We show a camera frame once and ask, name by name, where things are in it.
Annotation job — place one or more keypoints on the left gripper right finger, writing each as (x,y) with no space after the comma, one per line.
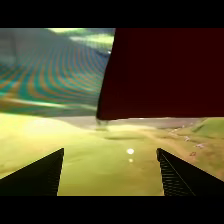
(186,178)

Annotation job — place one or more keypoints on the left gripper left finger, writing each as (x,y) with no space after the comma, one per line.
(40,176)

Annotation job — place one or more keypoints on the dark red garment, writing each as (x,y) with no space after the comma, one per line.
(163,73)

